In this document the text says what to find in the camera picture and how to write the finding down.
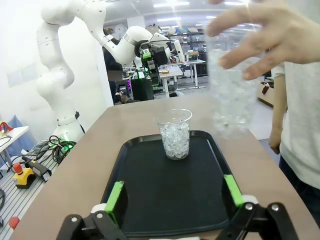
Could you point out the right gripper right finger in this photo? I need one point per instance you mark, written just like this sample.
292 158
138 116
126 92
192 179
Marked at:
233 190

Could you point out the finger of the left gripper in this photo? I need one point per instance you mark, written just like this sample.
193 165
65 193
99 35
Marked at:
153 73
146 56

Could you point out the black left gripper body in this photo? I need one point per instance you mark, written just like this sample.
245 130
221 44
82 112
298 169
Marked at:
158 56

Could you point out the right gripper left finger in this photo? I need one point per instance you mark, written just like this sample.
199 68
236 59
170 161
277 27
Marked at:
113 200

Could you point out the short clear iced cup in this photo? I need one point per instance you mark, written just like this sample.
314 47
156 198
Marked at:
175 140

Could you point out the tall clear iced cup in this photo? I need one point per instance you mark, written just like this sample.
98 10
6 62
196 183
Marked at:
230 100

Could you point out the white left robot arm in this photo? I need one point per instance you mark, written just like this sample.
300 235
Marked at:
57 75

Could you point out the person's right forearm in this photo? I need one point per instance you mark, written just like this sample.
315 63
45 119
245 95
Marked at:
278 100

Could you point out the person's right hand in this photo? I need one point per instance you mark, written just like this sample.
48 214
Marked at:
274 141

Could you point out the person's left hand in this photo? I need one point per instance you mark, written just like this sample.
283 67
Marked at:
270 30

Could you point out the black computer case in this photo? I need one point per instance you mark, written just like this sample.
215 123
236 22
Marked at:
141 88

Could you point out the white office desk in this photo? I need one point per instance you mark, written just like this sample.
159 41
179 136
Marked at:
175 72

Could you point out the seated background person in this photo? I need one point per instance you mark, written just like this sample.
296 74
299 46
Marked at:
117 87

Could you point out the black plastic serving tray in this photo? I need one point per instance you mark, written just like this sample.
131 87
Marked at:
170 187

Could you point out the grey handheld controller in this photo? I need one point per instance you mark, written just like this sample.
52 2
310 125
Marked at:
37 168

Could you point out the yellow emergency stop box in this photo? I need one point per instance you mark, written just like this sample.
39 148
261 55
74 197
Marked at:
22 175

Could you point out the person in grey sweatshirt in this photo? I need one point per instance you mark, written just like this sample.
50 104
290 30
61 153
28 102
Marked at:
300 112

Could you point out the small white table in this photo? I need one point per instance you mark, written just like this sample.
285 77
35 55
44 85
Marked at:
12 135

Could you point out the red tape dispenser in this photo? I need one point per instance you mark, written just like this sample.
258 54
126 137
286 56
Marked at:
5 127

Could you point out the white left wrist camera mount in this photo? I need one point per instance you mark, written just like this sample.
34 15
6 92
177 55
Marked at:
157 37

